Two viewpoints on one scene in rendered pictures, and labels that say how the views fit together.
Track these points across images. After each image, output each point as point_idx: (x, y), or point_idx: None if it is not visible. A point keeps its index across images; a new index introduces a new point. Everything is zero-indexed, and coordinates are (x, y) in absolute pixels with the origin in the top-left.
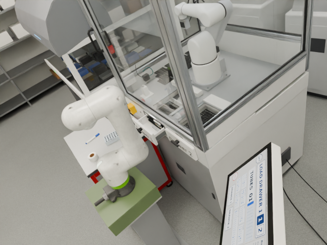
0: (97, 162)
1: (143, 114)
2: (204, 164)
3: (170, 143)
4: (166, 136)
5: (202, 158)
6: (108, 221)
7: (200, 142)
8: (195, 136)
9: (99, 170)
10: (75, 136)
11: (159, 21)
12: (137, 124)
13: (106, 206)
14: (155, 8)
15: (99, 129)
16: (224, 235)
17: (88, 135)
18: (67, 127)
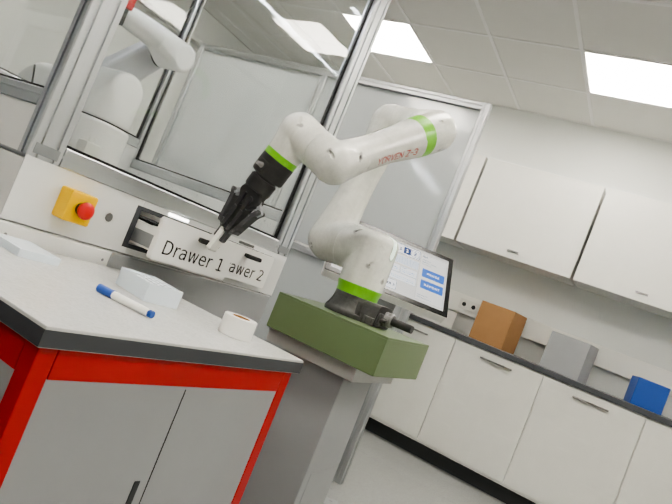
0: (389, 238)
1: (116, 225)
2: (267, 290)
3: (182, 291)
4: (182, 273)
5: (273, 274)
6: (420, 342)
7: (294, 236)
8: (292, 227)
9: (398, 249)
10: (70, 311)
11: (360, 59)
12: (193, 229)
13: (398, 335)
14: (364, 46)
15: (59, 281)
16: (398, 291)
17: (85, 299)
18: (454, 139)
